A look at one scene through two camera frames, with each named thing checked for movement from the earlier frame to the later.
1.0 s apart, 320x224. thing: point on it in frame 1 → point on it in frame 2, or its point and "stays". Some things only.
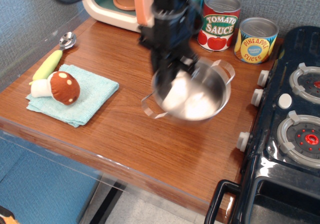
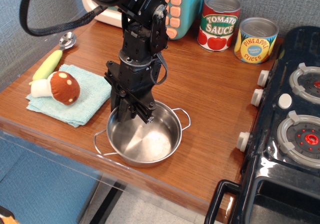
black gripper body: [168, 37] → [137, 78]
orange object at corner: [9, 220] stays
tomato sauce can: [221, 11] stays
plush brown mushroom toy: [62, 86] stays
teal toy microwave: [175, 6] stays
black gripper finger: [164, 66] → [124, 106]
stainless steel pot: [203, 91] → [135, 143]
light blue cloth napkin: [95, 89] stays
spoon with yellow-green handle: [67, 40] stays
